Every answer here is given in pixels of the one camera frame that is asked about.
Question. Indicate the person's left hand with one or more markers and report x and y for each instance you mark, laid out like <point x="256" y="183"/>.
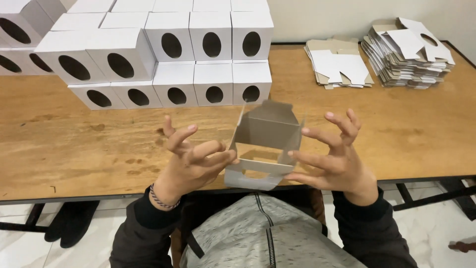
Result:
<point x="186" y="171"/>

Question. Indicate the dark brown wooden furniture leg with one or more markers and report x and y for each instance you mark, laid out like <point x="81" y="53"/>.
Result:
<point x="464" y="246"/>

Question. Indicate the black metal table frame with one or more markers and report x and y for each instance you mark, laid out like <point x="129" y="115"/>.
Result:
<point x="427" y="199"/>

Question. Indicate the low pile of flat cartons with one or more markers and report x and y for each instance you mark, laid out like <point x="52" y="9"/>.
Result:
<point x="336" y="65"/>

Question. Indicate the tall pile of flat cartons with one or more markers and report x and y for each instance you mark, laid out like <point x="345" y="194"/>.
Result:
<point x="405" y="56"/>

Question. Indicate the grey zip jacket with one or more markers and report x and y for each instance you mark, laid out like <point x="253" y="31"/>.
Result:
<point x="238" y="234"/>

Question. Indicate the person's right hand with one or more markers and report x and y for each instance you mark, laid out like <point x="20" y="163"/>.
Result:
<point x="344" y="167"/>

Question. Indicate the half-folded white cardboard box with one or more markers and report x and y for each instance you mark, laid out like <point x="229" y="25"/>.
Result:
<point x="266" y="130"/>

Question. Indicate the stack of assembled white boxes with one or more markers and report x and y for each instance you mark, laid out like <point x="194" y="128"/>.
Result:
<point x="171" y="44"/>

